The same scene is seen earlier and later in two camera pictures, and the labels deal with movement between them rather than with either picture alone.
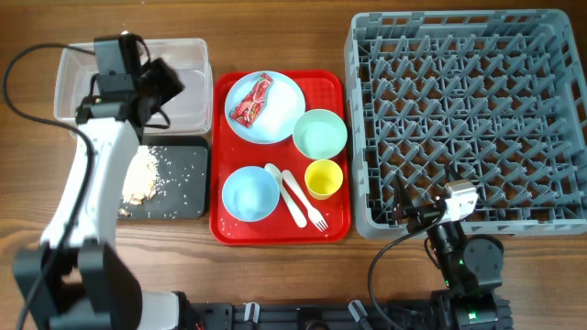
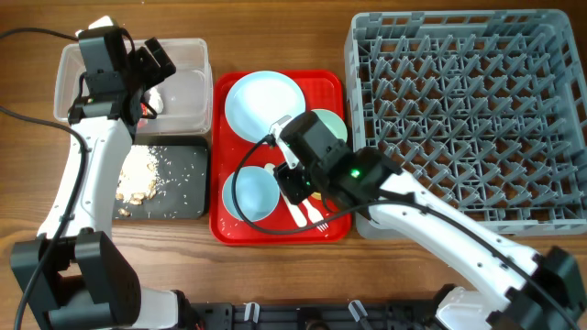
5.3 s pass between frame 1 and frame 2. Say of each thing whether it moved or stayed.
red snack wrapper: moved
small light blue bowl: stayed
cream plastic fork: stayed
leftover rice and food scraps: stayed
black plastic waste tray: stayed
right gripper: moved
